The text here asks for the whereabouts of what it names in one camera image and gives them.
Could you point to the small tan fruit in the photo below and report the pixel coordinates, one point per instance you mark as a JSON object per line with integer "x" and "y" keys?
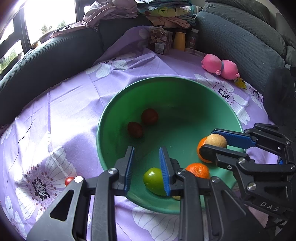
{"x": 176, "y": 197}

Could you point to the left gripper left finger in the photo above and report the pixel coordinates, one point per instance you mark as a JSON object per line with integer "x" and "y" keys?
{"x": 67, "y": 216}

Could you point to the tan round fruit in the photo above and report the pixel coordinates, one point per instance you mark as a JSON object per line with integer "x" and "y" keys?
{"x": 216, "y": 140}

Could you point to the purple floral cloth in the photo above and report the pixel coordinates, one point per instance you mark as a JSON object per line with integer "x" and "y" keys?
{"x": 55, "y": 132}

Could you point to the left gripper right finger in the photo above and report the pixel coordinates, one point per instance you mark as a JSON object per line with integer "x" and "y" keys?
{"x": 228, "y": 218}

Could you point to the stack of folded clothes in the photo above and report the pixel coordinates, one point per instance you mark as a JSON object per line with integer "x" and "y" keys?
{"x": 169, "y": 14}

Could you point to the orange mandarin upper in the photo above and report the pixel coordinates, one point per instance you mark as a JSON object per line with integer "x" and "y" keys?
{"x": 201, "y": 151}

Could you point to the pink crumpled garment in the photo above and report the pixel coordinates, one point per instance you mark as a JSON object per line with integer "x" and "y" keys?
{"x": 102, "y": 10}

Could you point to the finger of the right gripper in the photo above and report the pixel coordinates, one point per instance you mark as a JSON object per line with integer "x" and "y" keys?
{"x": 237, "y": 139}
{"x": 224, "y": 158}

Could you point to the dark green sofa back cushion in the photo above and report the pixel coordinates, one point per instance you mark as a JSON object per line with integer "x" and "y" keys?
{"x": 62, "y": 57}

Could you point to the pink plush toy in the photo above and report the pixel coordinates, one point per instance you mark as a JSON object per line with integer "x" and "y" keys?
{"x": 224, "y": 68}

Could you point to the orange mandarin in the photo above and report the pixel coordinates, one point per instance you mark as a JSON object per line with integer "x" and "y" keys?
{"x": 199, "y": 170}
{"x": 201, "y": 151}

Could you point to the green round fruit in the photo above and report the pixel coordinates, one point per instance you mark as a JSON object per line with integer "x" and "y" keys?
{"x": 153, "y": 181}

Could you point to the clear packaged snack box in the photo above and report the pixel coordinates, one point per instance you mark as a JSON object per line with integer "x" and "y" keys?
{"x": 160, "y": 40}

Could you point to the orange mandarin lower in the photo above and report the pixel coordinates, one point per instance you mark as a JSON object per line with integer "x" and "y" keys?
{"x": 199, "y": 170}

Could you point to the green plastic bowl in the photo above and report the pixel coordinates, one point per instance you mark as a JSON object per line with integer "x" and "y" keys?
{"x": 188, "y": 111}

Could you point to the dark jar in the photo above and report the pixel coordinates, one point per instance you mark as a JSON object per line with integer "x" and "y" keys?
{"x": 192, "y": 39}

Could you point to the dark red cherry tomato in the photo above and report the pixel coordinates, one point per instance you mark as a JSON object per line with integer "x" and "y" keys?
{"x": 149, "y": 116}

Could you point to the yellow bottle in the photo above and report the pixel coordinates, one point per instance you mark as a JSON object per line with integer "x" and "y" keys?
{"x": 179, "y": 41}

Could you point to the grey sofa side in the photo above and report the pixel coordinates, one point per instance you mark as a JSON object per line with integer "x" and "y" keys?
{"x": 262, "y": 46}

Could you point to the yellow toy tag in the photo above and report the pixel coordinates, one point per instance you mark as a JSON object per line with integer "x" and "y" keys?
{"x": 239, "y": 82}

